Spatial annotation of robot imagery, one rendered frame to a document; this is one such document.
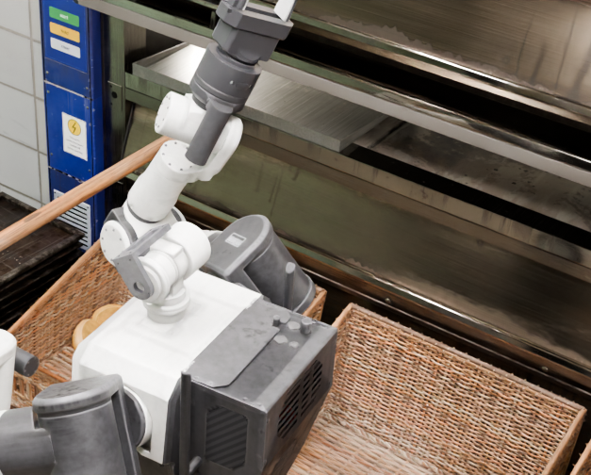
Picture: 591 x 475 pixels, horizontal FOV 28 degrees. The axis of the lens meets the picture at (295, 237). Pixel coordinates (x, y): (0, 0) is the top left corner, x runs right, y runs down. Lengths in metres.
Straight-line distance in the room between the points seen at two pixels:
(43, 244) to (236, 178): 0.51
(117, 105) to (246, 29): 1.11
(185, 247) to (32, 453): 0.32
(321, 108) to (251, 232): 0.91
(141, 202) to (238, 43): 0.33
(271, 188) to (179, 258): 1.08
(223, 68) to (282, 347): 0.43
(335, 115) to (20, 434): 1.32
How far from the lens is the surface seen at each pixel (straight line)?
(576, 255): 2.27
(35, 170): 3.09
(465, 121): 2.08
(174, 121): 1.76
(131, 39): 2.72
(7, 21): 2.95
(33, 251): 2.83
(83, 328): 2.79
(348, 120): 2.56
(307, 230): 2.55
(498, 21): 2.17
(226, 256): 1.71
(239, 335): 1.56
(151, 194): 1.88
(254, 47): 1.73
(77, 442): 1.43
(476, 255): 2.39
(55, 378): 2.54
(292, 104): 2.61
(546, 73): 2.13
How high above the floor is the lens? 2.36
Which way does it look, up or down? 33 degrees down
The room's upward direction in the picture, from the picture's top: 5 degrees clockwise
